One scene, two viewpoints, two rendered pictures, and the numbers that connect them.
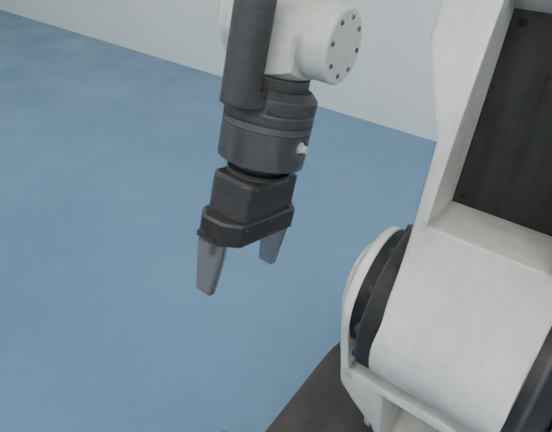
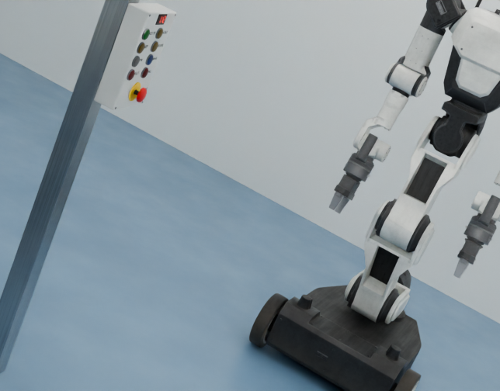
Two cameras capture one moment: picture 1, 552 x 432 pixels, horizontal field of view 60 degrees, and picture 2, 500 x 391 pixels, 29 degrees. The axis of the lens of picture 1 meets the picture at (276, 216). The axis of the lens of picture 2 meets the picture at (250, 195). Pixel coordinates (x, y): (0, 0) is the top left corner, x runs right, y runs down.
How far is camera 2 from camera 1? 3.01 m
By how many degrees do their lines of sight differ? 26
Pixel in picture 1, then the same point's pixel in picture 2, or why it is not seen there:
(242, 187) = (352, 181)
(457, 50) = (414, 160)
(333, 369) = (318, 294)
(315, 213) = (268, 252)
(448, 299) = (404, 209)
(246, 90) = (365, 157)
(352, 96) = (282, 186)
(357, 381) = (370, 241)
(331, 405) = (321, 302)
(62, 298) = (130, 248)
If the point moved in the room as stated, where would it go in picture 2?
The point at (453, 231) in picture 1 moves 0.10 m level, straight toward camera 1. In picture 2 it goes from (407, 195) to (406, 202)
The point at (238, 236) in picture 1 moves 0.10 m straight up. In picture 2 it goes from (348, 193) to (360, 167)
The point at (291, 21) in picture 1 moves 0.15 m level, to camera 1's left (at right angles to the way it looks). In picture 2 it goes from (377, 144) to (338, 131)
